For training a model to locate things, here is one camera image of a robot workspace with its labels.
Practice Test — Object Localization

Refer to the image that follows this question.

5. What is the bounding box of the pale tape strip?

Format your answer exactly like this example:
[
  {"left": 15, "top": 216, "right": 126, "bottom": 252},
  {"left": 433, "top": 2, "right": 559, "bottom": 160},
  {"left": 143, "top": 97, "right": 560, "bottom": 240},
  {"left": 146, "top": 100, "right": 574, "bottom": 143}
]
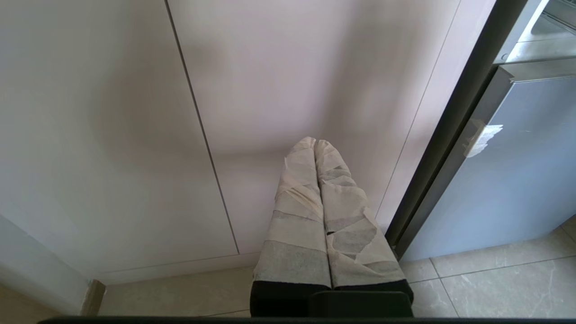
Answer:
[{"left": 463, "top": 119, "right": 504, "bottom": 158}]

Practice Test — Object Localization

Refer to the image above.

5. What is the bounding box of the grey-blue appliance door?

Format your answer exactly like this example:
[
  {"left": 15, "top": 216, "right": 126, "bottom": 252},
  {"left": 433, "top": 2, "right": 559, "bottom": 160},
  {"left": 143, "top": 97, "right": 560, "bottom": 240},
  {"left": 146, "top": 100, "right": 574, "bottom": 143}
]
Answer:
[{"left": 385, "top": 0, "right": 576, "bottom": 262}]

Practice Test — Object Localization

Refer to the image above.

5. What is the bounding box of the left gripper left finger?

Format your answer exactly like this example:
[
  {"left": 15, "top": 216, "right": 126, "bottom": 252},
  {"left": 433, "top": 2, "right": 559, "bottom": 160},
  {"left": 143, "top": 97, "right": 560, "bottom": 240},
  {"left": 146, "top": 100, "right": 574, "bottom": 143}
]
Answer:
[{"left": 250, "top": 137, "right": 333, "bottom": 317}]

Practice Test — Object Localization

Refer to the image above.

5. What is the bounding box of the white cabinet side panel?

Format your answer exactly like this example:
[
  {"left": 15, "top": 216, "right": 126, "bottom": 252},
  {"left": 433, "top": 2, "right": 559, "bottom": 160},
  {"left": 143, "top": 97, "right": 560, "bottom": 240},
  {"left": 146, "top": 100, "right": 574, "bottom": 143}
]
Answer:
[{"left": 375, "top": 0, "right": 497, "bottom": 234}]

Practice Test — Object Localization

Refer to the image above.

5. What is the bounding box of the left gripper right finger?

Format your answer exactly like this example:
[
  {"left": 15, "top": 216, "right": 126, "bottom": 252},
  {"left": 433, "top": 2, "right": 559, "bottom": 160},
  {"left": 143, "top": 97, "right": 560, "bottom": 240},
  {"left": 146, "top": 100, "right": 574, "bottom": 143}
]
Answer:
[{"left": 314, "top": 139, "right": 414, "bottom": 317}]

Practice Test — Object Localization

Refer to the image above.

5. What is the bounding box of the grey fridge drawer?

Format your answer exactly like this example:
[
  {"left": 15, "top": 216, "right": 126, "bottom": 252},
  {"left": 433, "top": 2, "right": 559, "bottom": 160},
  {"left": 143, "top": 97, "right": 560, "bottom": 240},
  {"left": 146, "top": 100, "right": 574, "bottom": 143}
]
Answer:
[{"left": 395, "top": 67, "right": 576, "bottom": 262}]

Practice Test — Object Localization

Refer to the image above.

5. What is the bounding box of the white cabinet door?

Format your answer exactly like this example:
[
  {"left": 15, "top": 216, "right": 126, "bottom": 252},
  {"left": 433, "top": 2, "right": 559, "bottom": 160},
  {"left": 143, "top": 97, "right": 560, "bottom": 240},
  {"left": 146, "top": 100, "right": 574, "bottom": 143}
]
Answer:
[
  {"left": 167, "top": 0, "right": 462, "bottom": 255},
  {"left": 0, "top": 0, "right": 239, "bottom": 275}
]

